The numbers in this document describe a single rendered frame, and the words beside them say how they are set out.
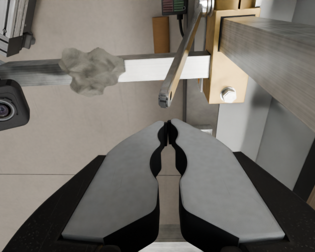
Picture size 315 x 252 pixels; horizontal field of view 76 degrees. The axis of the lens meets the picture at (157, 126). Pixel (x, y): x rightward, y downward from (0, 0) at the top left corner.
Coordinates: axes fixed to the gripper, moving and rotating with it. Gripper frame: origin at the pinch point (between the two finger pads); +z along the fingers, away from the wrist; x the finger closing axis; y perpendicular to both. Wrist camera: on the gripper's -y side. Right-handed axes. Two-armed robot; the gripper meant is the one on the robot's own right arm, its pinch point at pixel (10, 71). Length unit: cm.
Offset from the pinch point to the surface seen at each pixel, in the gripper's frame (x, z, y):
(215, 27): -4.9, -4.3, -29.7
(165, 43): 10, 75, -24
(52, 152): 81, 83, 61
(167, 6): -6.9, 12.5, -24.5
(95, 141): 72, 83, 27
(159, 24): 1, 75, -22
